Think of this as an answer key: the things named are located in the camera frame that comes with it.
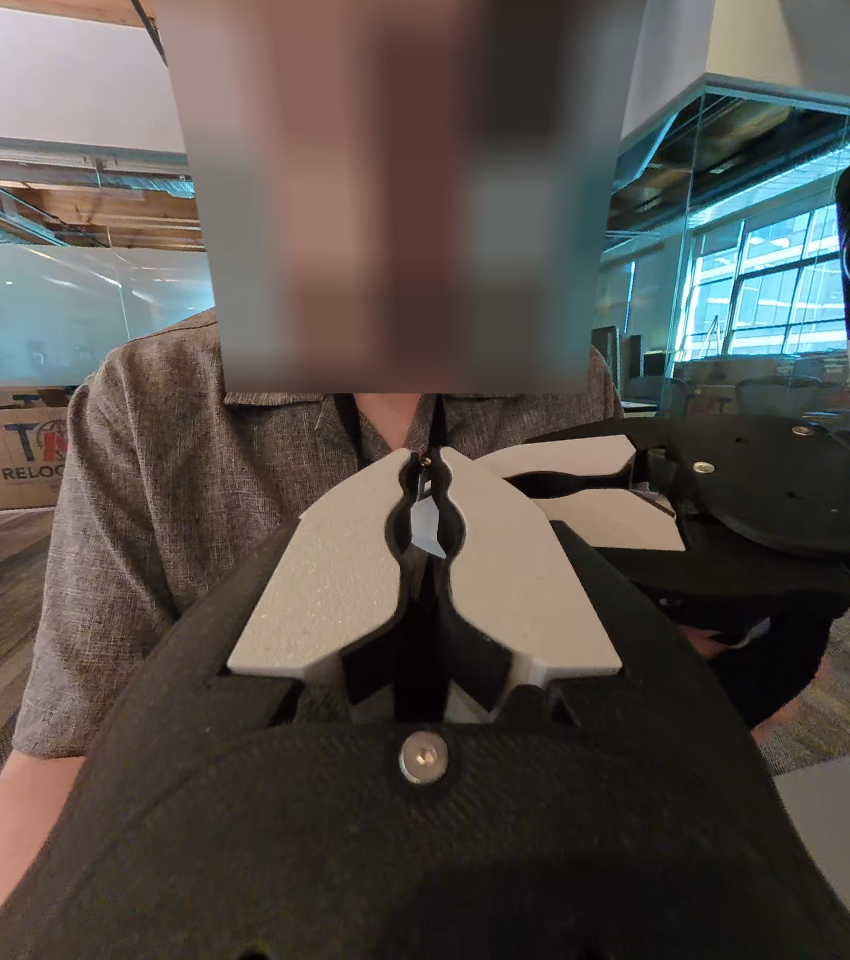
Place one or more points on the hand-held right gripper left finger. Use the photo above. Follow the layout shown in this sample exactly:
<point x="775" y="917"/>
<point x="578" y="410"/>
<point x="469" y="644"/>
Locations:
<point x="320" y="585"/>

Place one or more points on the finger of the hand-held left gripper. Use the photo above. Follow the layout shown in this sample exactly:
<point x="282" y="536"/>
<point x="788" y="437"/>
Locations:
<point x="575" y="457"/>
<point x="620" y="521"/>

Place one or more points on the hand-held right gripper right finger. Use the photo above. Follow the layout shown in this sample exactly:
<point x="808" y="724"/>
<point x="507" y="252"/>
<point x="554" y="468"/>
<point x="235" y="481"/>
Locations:
<point x="537" y="592"/>

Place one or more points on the printed cardboard box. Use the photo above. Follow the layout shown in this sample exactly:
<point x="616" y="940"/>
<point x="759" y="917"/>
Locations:
<point x="12" y="465"/>

